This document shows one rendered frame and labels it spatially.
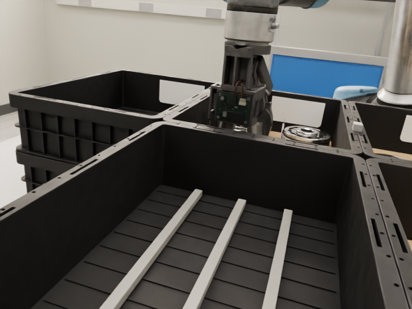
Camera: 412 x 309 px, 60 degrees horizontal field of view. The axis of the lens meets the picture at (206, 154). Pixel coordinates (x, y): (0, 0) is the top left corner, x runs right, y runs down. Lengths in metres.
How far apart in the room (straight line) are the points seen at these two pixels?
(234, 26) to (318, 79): 2.08
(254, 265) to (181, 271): 0.08
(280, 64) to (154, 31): 1.61
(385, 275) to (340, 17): 3.22
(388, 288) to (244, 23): 0.38
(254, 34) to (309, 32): 2.91
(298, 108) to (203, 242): 0.53
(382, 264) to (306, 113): 0.63
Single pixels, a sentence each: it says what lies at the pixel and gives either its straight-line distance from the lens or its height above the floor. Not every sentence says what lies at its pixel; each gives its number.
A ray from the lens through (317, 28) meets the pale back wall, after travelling 3.44.
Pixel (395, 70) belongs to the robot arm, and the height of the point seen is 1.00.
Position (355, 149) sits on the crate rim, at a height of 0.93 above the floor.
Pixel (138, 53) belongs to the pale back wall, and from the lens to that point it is 3.87.
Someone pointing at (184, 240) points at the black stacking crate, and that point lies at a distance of 0.45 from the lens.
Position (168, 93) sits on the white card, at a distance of 0.96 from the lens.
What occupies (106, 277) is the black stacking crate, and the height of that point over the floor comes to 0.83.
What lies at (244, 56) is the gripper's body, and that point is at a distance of 0.52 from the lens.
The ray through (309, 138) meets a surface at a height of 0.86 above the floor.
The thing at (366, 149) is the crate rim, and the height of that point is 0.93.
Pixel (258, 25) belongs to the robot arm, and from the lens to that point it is 0.53.
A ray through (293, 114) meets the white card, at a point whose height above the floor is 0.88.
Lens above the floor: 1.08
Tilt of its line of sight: 21 degrees down
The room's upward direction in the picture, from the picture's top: 5 degrees clockwise
